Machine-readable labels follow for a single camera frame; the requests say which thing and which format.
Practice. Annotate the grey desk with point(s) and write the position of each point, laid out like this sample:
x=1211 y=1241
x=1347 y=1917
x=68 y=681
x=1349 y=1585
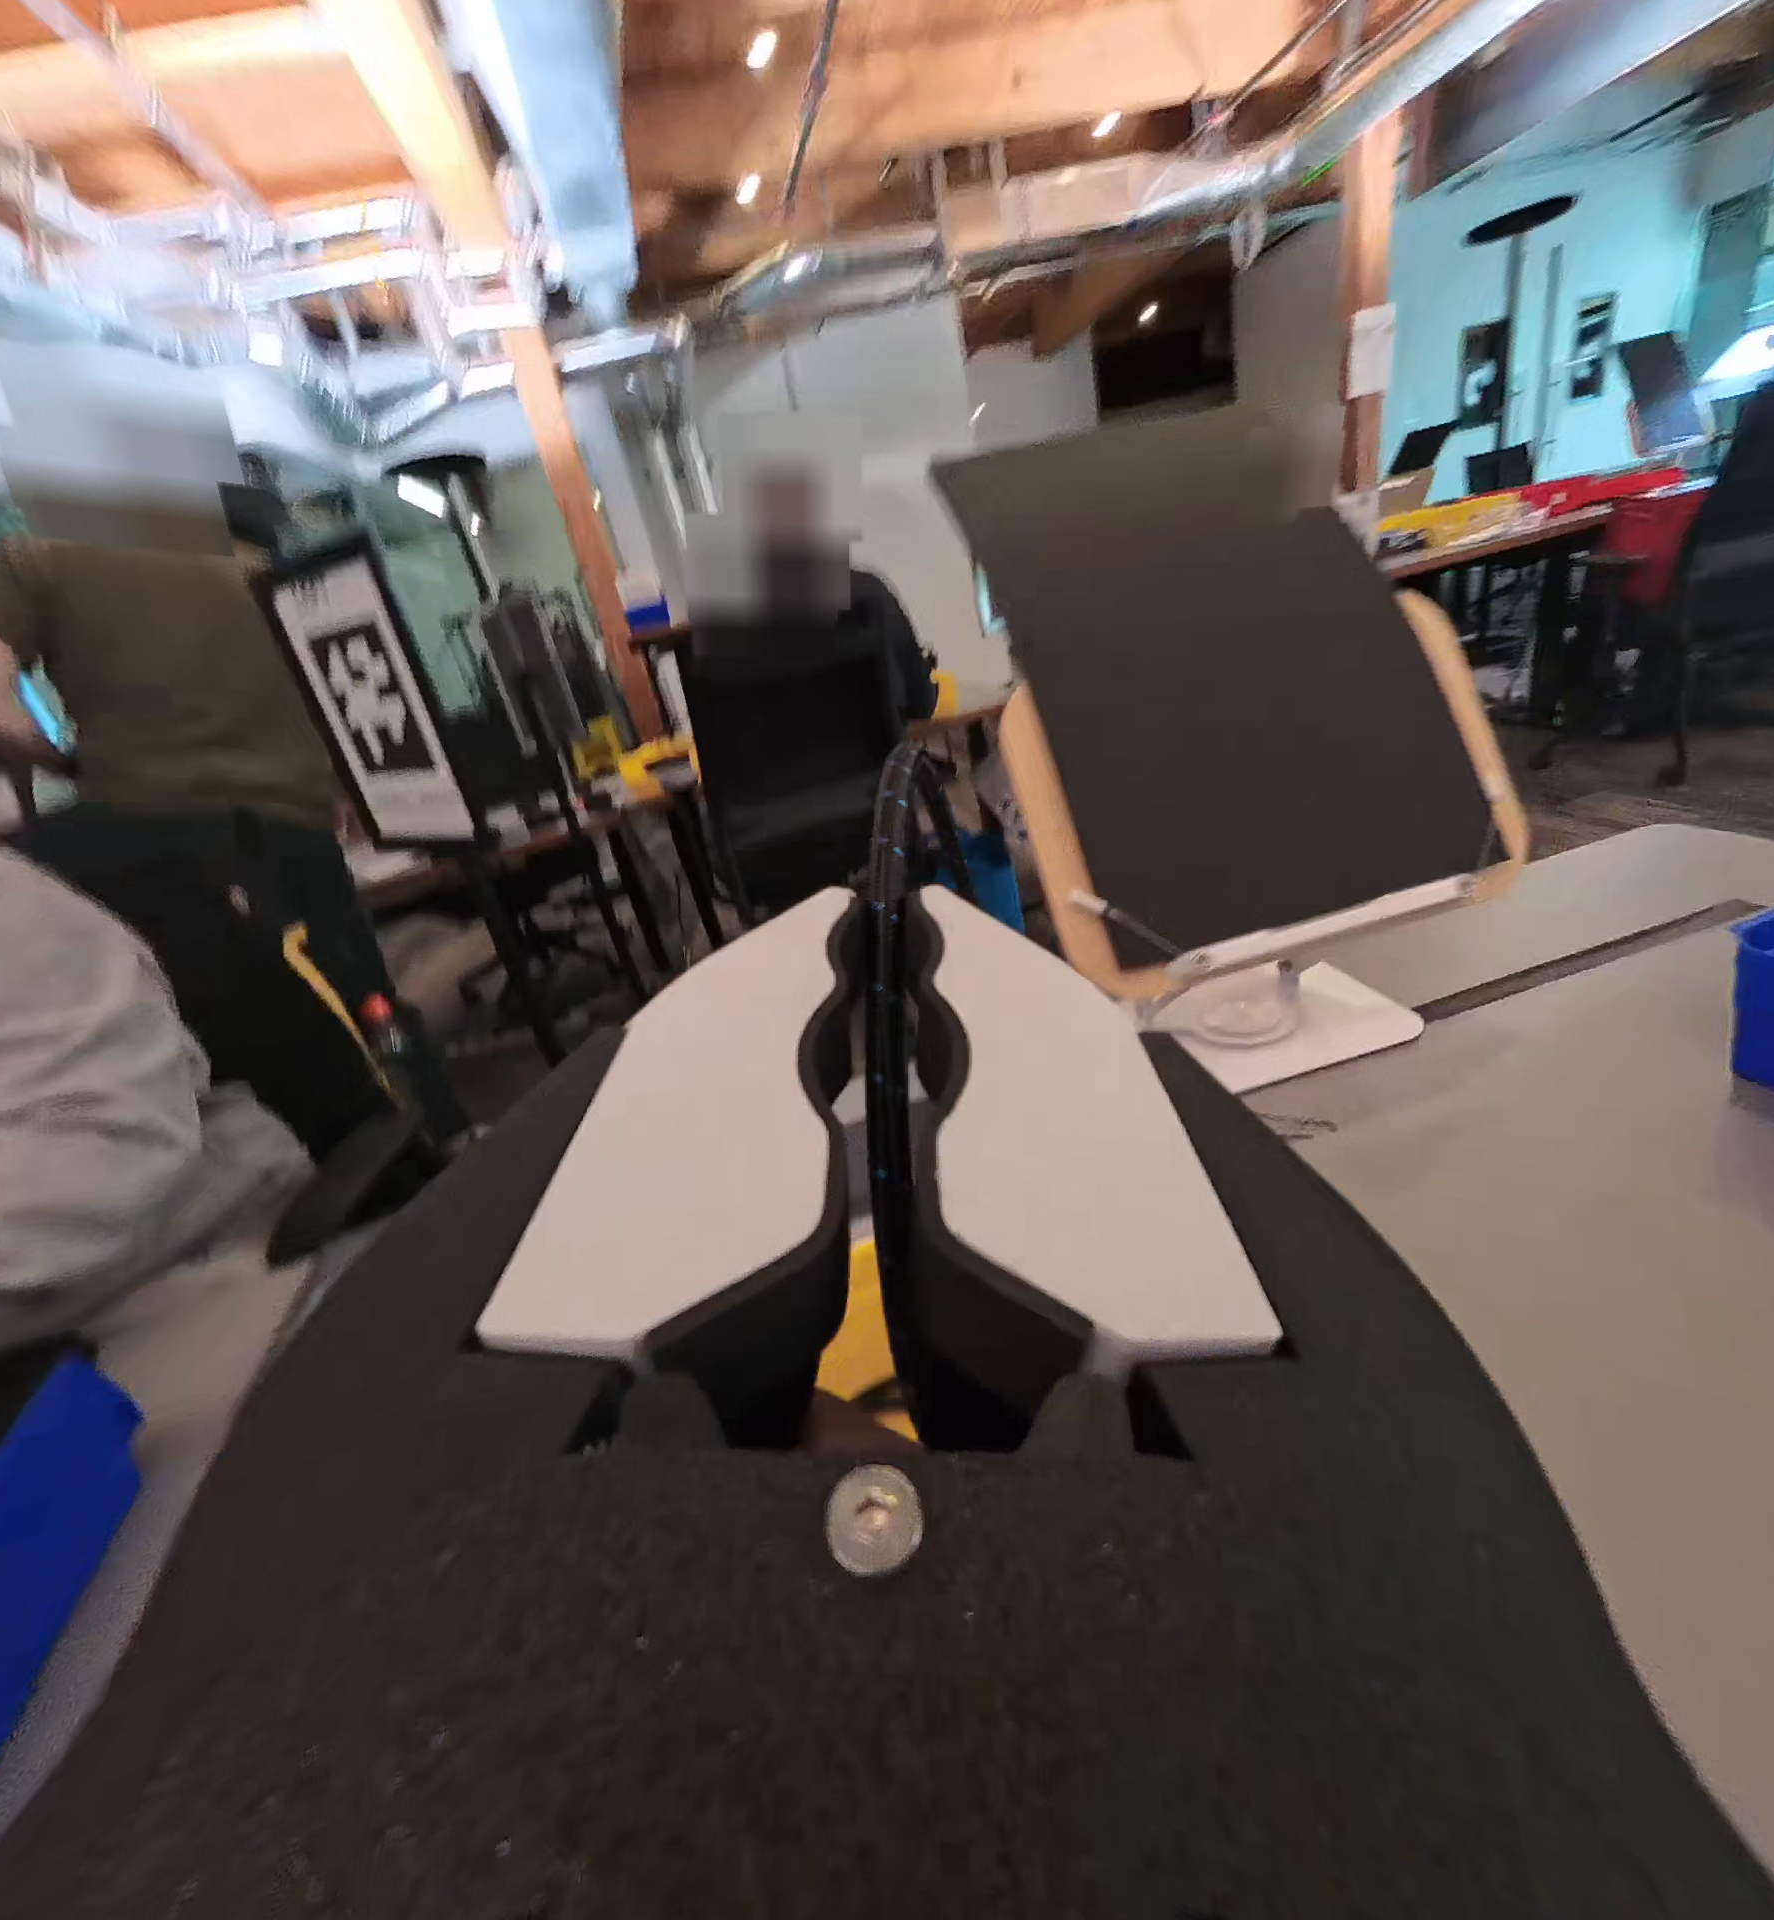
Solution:
x=1576 y=1274

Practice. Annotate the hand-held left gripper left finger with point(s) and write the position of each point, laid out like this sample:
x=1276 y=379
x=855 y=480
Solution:
x=662 y=1184

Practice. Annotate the clear round disc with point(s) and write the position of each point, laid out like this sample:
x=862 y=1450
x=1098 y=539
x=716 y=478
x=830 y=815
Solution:
x=1246 y=1022

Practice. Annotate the black white marker board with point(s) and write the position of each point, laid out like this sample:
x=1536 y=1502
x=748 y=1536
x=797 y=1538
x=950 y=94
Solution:
x=369 y=689

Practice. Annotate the long wooden table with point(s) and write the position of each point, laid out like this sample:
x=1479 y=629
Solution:
x=1486 y=526

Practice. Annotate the white stand base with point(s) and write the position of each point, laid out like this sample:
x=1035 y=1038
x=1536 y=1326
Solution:
x=1336 y=1013

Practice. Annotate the black office chair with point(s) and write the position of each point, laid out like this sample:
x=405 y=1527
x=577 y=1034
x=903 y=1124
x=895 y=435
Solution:
x=1757 y=555

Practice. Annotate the yellow storage bin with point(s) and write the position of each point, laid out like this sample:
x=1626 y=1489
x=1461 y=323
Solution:
x=857 y=1320

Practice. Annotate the silver round ventilation duct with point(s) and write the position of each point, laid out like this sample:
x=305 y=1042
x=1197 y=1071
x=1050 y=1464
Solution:
x=555 y=135

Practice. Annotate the red chair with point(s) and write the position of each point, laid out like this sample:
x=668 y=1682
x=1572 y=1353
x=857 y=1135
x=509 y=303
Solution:
x=1651 y=549

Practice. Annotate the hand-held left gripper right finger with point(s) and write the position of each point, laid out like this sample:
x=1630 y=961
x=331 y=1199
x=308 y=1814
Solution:
x=1111 y=1184

